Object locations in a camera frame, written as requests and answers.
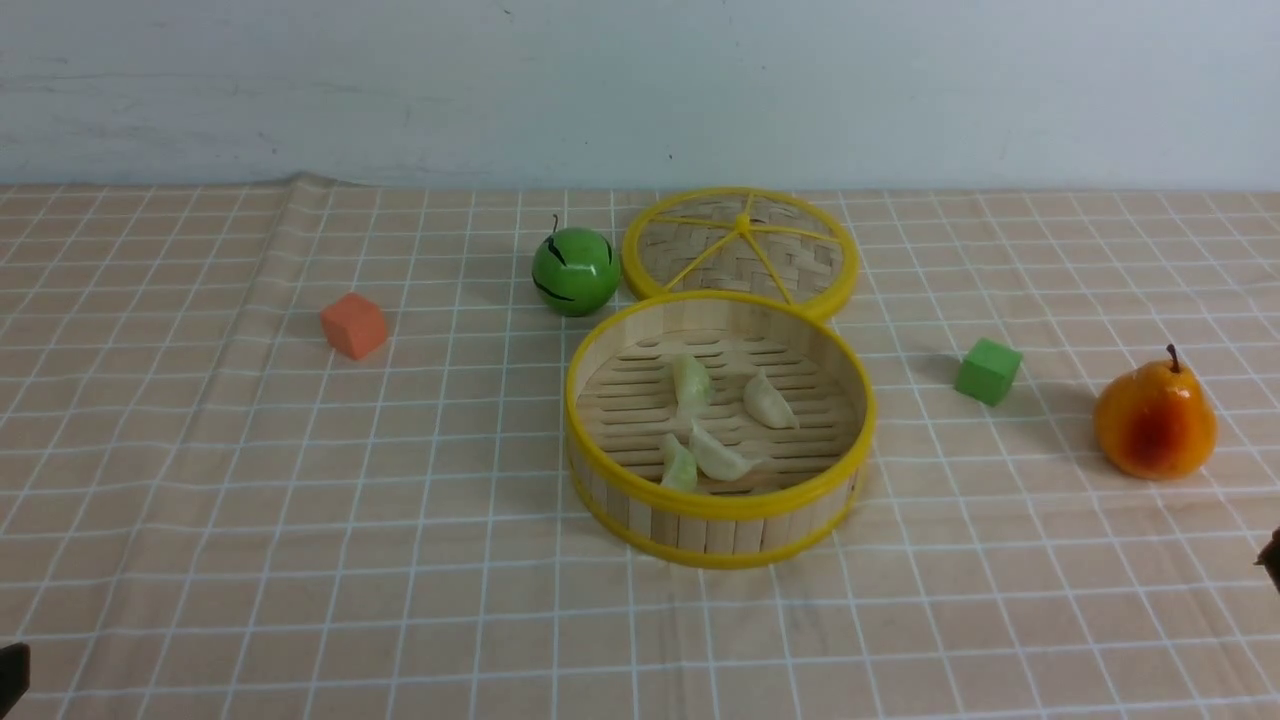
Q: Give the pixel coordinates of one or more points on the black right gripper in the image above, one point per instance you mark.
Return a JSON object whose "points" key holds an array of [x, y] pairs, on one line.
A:
{"points": [[1269, 558]]}

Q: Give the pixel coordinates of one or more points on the white dumpling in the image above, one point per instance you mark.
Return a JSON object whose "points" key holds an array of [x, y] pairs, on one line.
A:
{"points": [[718, 461], [765, 404]]}

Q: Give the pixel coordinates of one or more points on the green dumpling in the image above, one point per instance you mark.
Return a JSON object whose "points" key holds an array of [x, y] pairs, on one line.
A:
{"points": [[693, 385], [680, 471]]}

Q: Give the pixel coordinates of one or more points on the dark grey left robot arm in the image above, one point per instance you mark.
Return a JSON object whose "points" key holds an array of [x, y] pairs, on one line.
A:
{"points": [[15, 675]]}

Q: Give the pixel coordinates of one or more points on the yellow-rimmed bamboo steamer tray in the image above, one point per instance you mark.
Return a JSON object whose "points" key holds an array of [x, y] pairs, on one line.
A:
{"points": [[619, 402]]}

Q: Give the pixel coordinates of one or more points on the woven bamboo steamer lid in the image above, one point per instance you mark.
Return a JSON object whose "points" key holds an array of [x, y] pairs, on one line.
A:
{"points": [[745, 240]]}

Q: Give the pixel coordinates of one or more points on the orange toy pear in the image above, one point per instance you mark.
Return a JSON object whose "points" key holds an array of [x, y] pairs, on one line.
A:
{"points": [[1156, 422]]}

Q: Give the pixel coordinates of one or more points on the green foam cube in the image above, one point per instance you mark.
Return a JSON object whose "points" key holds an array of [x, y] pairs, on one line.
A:
{"points": [[988, 371]]}

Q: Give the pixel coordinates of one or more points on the green toy apple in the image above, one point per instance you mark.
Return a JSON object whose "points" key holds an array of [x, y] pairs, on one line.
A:
{"points": [[575, 270]]}

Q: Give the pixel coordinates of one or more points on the orange foam cube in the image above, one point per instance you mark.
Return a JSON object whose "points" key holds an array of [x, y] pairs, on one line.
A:
{"points": [[354, 326]]}

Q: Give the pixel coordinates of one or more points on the checkered beige tablecloth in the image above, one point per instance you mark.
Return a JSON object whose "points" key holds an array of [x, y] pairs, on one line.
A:
{"points": [[209, 513]]}

